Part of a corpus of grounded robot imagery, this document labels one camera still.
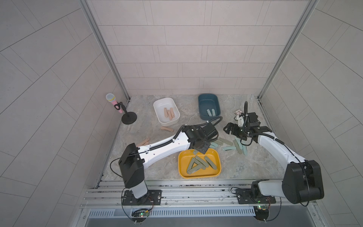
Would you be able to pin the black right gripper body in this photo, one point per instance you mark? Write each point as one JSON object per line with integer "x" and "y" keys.
{"x": 241, "y": 131}

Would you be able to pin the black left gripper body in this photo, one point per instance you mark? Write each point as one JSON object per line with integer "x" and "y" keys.
{"x": 203, "y": 146}

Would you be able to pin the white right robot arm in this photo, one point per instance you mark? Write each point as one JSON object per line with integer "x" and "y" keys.
{"x": 302, "y": 180}

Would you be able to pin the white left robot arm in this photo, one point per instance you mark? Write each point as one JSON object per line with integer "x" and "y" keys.
{"x": 135, "y": 160}

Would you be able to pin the yellow storage box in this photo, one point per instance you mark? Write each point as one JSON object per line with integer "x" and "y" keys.
{"x": 185, "y": 157}

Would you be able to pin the dark teal storage box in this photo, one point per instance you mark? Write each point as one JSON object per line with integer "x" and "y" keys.
{"x": 208, "y": 101}

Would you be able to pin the pink folding knife near box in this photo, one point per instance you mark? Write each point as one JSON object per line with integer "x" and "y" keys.
{"x": 167, "y": 129}

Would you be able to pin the white storage box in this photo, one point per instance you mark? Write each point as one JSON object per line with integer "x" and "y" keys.
{"x": 159, "y": 106}

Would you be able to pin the olive folding knife bottom right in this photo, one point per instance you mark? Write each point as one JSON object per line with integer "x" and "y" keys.
{"x": 226, "y": 141}

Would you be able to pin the olive folding knife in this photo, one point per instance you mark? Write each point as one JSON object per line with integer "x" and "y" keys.
{"x": 236, "y": 144}
{"x": 226, "y": 141}

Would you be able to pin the olive folding knife far right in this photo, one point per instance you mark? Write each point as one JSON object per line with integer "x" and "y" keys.
{"x": 236, "y": 144}

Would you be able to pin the mint folding knife right front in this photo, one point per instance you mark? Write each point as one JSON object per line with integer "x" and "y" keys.
{"x": 229, "y": 148}

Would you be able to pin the pink folding knife left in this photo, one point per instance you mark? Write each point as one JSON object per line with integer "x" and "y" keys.
{"x": 144, "y": 142}

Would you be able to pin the black microphone stand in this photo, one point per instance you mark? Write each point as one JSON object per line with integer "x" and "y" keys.
{"x": 128, "y": 117}

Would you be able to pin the pink toy microphone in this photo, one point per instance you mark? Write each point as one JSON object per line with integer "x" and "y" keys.
{"x": 112, "y": 99}

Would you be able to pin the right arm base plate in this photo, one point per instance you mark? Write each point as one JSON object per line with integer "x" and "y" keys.
{"x": 245, "y": 196}

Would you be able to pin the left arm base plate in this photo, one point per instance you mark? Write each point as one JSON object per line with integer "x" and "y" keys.
{"x": 153, "y": 197}

